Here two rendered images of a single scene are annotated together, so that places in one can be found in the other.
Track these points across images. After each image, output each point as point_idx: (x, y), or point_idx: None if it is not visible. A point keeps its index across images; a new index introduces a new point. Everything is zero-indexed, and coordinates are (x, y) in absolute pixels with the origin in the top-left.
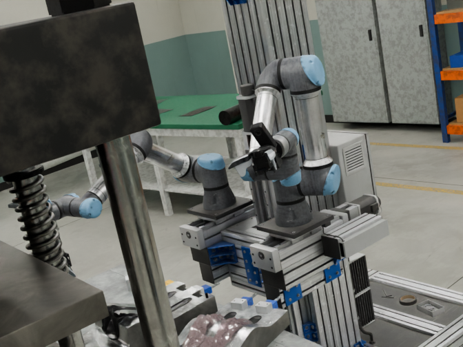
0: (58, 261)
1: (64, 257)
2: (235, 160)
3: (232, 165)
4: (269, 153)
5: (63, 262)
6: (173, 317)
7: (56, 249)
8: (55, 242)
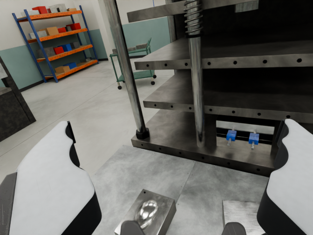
0: (186, 12)
1: (189, 13)
2: (302, 139)
3: (278, 129)
4: (57, 132)
5: (185, 14)
6: (112, 33)
7: (183, 4)
8: (186, 1)
